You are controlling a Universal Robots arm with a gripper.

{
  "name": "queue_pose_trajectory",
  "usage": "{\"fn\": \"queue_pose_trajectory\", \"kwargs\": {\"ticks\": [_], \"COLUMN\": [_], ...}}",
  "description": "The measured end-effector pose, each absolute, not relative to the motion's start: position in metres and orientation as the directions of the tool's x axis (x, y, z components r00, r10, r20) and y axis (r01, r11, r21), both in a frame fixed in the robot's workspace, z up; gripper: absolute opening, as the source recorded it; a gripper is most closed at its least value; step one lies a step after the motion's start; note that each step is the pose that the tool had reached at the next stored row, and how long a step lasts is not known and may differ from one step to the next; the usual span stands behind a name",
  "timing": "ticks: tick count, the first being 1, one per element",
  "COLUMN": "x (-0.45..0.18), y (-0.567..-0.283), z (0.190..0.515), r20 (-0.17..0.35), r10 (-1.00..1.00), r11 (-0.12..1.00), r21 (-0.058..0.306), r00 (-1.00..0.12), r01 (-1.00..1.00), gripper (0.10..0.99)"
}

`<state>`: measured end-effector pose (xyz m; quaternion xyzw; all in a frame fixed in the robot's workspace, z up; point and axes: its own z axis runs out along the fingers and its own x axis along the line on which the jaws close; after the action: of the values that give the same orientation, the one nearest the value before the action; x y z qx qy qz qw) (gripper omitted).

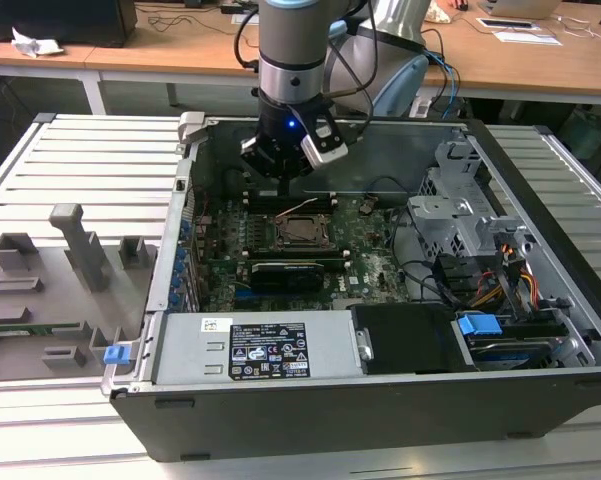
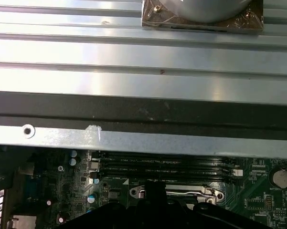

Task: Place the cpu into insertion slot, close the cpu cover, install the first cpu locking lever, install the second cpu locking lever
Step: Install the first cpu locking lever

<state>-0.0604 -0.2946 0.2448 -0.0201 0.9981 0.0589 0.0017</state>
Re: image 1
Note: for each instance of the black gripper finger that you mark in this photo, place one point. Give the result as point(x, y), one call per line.
point(255, 152)
point(302, 167)

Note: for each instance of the silver topped green CPU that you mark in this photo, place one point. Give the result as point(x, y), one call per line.
point(301, 230)

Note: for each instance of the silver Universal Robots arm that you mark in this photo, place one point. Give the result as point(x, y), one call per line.
point(290, 50)

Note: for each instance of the CPU socket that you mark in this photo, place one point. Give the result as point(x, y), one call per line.
point(277, 239)

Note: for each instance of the silver coin cell battery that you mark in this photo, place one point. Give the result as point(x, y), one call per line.
point(366, 207)

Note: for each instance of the white paper sheet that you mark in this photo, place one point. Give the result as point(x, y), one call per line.
point(247, 21)
point(527, 37)

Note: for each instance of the black graphics card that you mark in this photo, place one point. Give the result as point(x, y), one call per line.
point(287, 277)

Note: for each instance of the green motherboard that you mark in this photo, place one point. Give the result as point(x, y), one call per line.
point(370, 280)

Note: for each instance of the wooden office desk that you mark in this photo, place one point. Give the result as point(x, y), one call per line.
point(530, 65)
point(155, 50)

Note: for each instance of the silver perforated drive cage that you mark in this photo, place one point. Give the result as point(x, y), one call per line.
point(445, 220)

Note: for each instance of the small white sticker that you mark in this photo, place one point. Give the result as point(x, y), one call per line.
point(215, 325)

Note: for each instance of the black plastic drive carrier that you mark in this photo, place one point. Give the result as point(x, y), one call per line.
point(455, 280)

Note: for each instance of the patterned beige pouch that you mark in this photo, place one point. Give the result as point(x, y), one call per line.
point(440, 14)

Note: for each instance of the black plastic shroud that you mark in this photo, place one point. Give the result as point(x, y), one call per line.
point(410, 340)

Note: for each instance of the silver power supply unit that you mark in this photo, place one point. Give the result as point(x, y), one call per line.
point(190, 350)

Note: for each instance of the dark computer mouse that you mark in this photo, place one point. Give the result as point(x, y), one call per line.
point(462, 6)

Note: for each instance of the blue disk carrier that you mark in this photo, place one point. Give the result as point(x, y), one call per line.
point(477, 327)

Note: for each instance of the large black box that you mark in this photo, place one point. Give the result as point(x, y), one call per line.
point(55, 22)

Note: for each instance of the crumpled white paper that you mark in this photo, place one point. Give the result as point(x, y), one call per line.
point(35, 46)

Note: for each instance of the blue plastic latch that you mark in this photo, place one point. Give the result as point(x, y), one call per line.
point(116, 355)

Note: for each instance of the grey parts rack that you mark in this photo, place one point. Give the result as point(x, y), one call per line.
point(55, 300)

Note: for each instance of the black and grey PC case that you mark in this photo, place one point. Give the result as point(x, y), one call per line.
point(330, 425)

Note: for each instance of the green RAM stick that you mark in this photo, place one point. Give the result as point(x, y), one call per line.
point(55, 327)

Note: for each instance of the silver laptop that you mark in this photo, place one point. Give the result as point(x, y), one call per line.
point(522, 7)

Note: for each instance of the hard disk drive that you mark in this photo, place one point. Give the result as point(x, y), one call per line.
point(510, 355)

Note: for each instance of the white wrist camera black mount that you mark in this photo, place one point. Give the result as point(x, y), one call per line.
point(325, 155)

